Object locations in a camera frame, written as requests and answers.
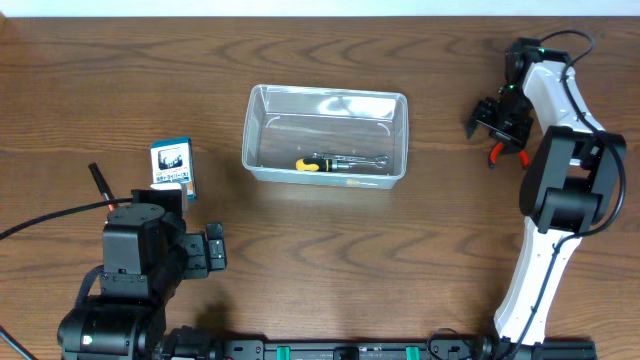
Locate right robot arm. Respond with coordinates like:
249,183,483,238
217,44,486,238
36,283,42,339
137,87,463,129
465,38,626,347

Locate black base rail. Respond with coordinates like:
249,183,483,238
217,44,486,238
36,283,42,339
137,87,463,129
150,327,598,360

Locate silver wrench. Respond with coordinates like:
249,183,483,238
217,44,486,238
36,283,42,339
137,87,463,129
312,153,389,170

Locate clear plastic container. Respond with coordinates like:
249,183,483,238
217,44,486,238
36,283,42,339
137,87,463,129
242,84,409,189

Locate yellow black stubby screwdriver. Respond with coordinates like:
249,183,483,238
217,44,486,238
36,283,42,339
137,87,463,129
295,157,350,172

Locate blue white screwdriver box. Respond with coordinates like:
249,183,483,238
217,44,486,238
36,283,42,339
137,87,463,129
150,136,197,202

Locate black yellow precision screwdriver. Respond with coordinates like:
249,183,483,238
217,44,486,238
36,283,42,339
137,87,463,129
346,178,380,188

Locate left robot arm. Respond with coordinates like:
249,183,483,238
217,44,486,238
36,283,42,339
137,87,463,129
57,190,227,359

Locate red handled pliers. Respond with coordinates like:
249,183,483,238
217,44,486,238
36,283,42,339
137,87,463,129
488,142,530,170

